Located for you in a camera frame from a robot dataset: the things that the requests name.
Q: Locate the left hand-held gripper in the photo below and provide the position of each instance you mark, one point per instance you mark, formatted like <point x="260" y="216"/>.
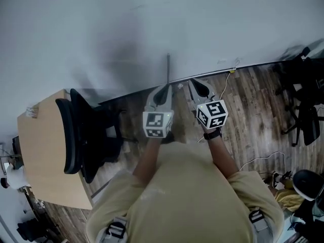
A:
<point x="154" y="125"/>

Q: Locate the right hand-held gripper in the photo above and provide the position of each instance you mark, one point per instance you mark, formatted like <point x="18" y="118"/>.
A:
<point x="213" y="114"/>

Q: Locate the person's left forearm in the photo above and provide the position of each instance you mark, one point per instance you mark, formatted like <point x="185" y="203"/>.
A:
<point x="149" y="158"/>

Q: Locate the person's right forearm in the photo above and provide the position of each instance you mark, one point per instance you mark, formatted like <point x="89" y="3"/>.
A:
<point x="222" y="153"/>

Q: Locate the black wristwatch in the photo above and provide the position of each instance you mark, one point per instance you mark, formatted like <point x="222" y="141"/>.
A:
<point x="213" y="135"/>

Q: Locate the black mesh office chair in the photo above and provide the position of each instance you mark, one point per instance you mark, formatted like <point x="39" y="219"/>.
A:
<point x="73" y="135"/>

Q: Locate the black swivel office chair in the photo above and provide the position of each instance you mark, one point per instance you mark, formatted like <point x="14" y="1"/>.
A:
<point x="303" y="102"/>

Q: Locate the person's beige shirt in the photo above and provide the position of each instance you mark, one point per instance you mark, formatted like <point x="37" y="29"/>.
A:
<point x="187" y="199"/>

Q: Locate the light wooden table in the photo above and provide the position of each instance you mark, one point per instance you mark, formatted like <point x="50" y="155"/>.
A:
<point x="43" y="161"/>

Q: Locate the yellow cloth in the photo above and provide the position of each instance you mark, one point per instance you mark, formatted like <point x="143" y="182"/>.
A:
<point x="289" y="199"/>

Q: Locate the white and black round headrest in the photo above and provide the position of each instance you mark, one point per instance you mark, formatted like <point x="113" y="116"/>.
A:
<point x="307" y="183"/>

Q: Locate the black shoes pile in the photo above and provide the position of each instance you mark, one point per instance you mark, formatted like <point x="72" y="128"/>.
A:
<point x="38" y="230"/>

